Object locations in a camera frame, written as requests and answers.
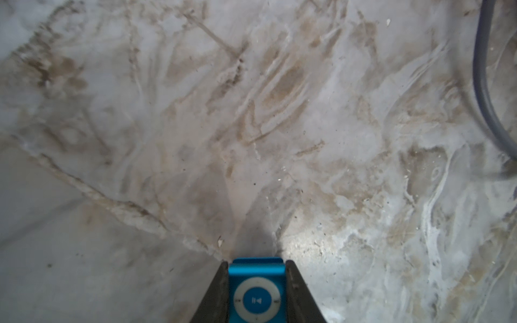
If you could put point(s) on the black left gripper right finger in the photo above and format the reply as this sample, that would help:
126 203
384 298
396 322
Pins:
301 306

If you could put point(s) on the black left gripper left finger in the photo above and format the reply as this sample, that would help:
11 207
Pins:
215 305

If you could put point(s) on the blue mp3 player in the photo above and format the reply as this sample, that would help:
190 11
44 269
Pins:
257 290

